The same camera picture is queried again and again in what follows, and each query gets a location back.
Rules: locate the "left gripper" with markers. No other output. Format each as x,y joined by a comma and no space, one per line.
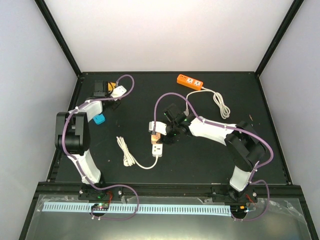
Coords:
115,105

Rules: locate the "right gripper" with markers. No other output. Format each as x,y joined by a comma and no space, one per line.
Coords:
168,140

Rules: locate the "yellow cube socket adapter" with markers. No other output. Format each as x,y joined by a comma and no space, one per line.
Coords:
111,86

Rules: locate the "pink round object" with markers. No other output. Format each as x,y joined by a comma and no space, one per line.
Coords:
155,138

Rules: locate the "blue plug adapter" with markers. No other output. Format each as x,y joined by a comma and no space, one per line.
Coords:
99,119

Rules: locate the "white socket adapter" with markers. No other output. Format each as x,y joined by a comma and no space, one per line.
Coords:
157,150

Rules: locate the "orange power strip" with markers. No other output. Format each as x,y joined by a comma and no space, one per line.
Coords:
189,82

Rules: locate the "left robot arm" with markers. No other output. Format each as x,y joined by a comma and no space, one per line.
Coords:
72,132

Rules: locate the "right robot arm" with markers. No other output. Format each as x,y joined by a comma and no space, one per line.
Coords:
245,146

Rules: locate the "light blue slotted strip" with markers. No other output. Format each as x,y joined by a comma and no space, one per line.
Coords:
120,208

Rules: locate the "clear plastic sheet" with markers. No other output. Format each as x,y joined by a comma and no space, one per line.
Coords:
283,220

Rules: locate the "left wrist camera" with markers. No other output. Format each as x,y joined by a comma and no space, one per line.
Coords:
118,92

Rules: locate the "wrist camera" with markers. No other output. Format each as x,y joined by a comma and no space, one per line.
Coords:
157,127
118,92

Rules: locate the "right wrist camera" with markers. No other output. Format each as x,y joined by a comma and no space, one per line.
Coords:
157,127

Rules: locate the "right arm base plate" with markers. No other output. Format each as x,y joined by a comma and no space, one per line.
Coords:
224,193

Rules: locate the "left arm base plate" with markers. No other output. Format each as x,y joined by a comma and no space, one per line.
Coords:
88,193

